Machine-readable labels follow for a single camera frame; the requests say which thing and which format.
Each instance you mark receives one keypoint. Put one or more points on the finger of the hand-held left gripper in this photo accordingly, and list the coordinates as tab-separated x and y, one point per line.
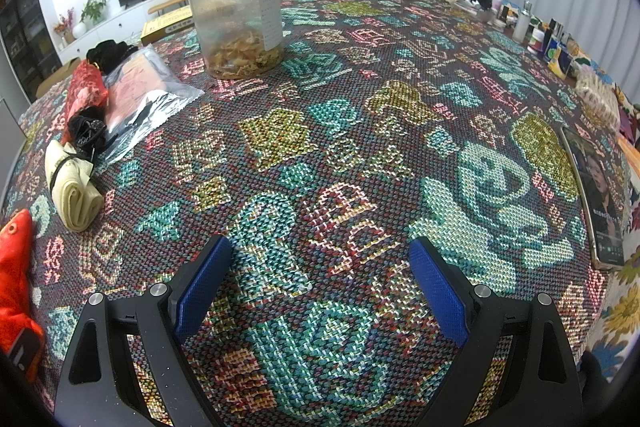
22	349

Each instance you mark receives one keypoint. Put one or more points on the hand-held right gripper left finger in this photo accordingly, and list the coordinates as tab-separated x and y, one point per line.
202	289

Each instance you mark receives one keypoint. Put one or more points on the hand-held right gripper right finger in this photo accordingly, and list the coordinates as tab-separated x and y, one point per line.
437	294

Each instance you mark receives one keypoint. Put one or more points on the orange red cloth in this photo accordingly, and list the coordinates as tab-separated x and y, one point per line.
15	267

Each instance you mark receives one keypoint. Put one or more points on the plastic bag with orange case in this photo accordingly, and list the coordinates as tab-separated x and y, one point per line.
145	97

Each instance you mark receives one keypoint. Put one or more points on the white storage box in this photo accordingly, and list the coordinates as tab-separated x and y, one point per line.
7	132

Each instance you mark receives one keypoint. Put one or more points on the black fluffy cloth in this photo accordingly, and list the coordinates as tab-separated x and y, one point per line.
107	52

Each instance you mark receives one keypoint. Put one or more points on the cream rolled socks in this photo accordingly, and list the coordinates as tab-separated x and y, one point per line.
75	192

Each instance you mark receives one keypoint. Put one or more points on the patterned woven blanket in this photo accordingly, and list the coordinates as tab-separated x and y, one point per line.
350	132

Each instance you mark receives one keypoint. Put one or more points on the floral sofa cloth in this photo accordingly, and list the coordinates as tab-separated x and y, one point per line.
622	307

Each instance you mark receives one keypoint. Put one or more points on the book with woman's portrait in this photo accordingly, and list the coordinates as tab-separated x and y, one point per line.
597	197

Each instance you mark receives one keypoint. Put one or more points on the black rolled cloth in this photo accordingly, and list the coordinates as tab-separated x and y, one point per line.
87	134

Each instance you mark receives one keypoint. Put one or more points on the red lace cloth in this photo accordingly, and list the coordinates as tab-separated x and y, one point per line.
85	92

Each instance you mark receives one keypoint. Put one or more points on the tissue pack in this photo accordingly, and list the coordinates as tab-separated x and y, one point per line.
597	94

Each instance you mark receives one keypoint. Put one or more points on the cardboard box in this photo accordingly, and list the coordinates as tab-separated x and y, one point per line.
57	77

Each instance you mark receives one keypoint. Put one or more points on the yellow bottle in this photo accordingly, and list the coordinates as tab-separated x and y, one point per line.
559	62

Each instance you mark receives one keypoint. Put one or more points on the yellow flat box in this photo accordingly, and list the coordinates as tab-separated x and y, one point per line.
167	26

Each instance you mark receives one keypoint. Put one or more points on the clear plastic jar black lid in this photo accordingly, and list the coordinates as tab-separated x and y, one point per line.
235	17

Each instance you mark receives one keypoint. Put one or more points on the white television cabinet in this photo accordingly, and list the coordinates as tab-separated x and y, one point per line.
125	19

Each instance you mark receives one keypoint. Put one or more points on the row of cosmetic bottles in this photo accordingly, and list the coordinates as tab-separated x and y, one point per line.
530	24

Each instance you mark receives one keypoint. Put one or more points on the white round vase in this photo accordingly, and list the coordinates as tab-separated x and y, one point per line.
80	30

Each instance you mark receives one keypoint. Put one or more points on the small wooden bench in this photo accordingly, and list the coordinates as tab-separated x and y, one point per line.
167	4

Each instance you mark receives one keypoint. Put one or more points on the green potted plant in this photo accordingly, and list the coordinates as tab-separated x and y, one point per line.
95	8

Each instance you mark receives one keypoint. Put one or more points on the red dried flowers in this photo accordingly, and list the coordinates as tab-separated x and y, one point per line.
65	21

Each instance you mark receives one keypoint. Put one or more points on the black glass cabinet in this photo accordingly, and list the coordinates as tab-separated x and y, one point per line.
27	27

